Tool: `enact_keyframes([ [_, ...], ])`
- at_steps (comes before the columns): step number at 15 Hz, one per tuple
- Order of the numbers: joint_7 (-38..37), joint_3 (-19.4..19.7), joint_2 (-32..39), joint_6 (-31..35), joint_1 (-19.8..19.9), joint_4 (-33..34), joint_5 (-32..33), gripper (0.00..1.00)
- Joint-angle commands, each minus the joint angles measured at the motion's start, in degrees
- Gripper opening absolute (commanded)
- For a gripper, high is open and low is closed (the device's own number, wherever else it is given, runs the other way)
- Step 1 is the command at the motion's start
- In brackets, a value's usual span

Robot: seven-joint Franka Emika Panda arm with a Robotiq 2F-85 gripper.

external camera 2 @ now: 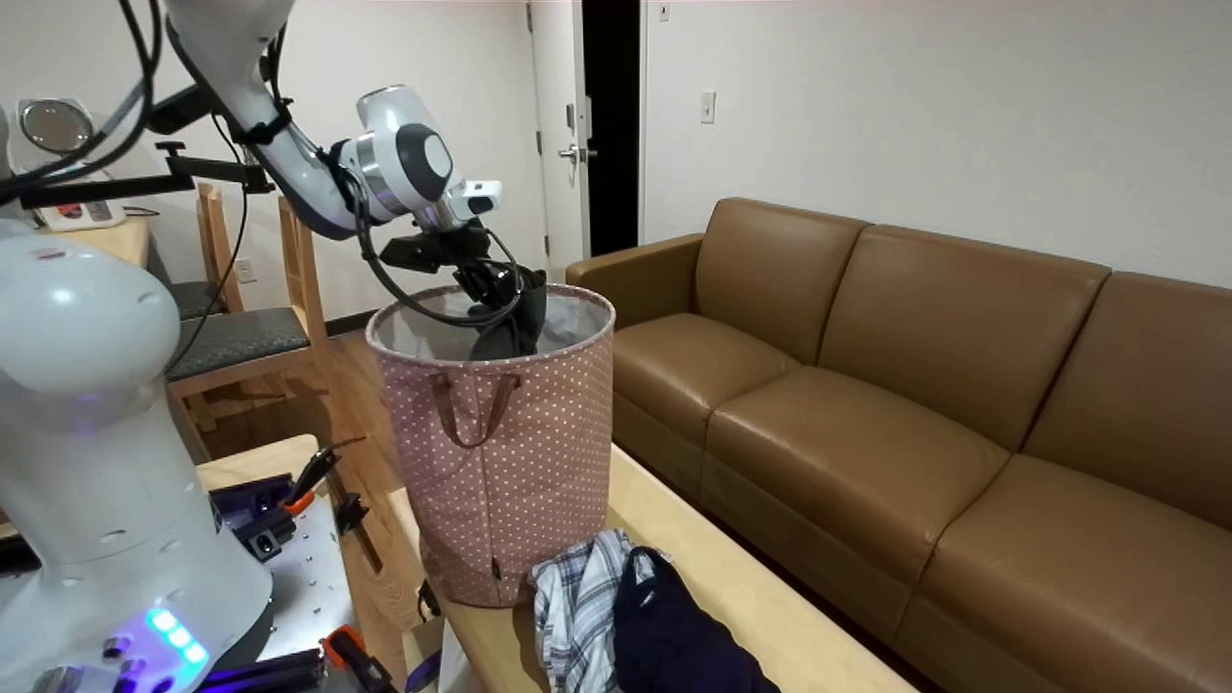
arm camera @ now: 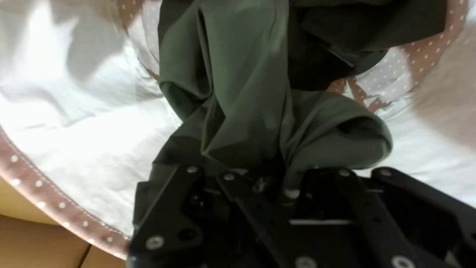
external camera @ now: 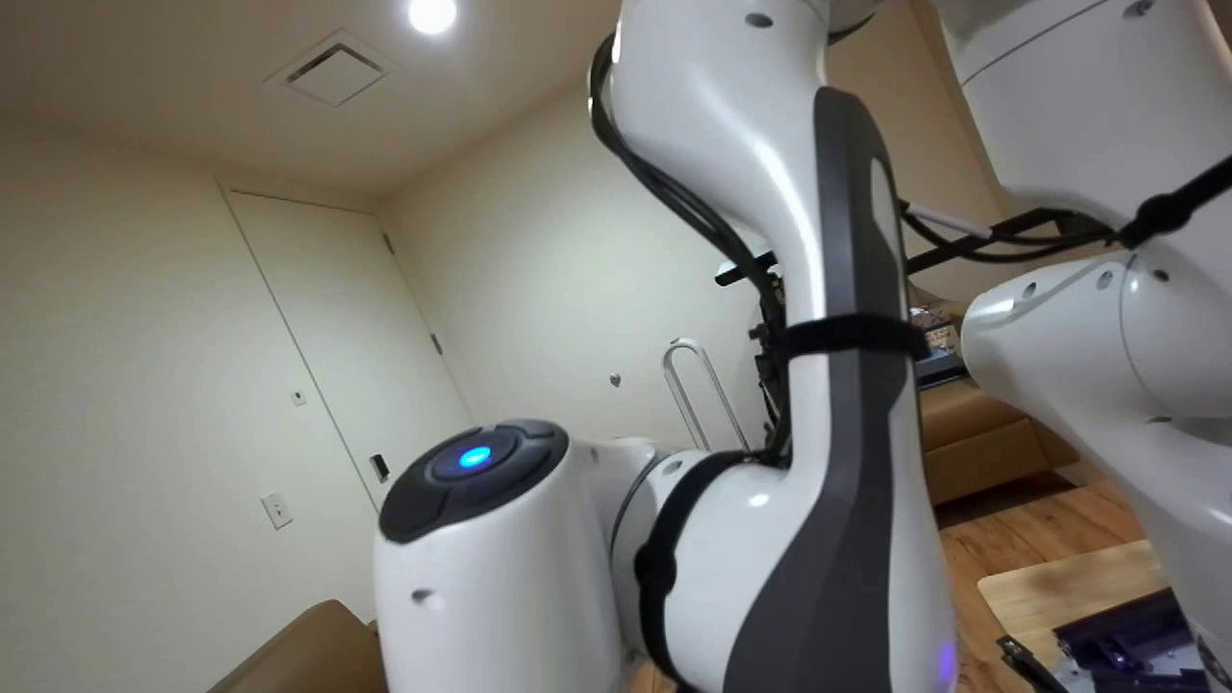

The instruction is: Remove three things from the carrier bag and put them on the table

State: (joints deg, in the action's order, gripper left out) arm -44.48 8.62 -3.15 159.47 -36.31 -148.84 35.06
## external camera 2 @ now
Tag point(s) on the brown leather sofa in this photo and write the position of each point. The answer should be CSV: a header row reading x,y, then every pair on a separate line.
x,y
898,436

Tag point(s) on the light wooden side table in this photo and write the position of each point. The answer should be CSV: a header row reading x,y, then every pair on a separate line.
x,y
110,237

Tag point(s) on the pink dotted carrier bag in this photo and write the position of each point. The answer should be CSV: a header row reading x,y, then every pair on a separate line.
x,y
502,464

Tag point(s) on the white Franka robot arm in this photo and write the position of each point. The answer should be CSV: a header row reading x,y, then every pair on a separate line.
x,y
78,425

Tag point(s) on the black purple base board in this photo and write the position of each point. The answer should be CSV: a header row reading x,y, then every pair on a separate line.
x,y
255,515

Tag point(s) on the white door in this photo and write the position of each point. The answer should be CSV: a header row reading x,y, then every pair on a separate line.
x,y
555,80

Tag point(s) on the white box with round disc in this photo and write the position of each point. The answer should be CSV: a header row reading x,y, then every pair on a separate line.
x,y
56,126

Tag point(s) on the navy blue cloth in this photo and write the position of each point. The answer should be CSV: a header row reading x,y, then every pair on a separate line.
x,y
680,637

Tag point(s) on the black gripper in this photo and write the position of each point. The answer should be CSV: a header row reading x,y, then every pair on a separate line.
x,y
484,273

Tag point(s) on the black stereo camera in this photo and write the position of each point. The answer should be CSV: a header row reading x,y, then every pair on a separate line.
x,y
179,108

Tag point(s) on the black camera stand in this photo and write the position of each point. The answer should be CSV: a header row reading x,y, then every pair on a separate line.
x,y
129,179

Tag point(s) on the blue white plaid cloth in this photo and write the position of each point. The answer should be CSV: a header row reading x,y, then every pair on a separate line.
x,y
579,609

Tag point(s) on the wooden chair grey cushion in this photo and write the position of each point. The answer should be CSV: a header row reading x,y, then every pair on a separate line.
x,y
193,299
235,341

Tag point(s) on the white light switch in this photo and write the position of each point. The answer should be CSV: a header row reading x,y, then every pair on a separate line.
x,y
712,107

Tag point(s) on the orange black clamp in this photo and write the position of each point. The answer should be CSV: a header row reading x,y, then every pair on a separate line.
x,y
359,660
310,477

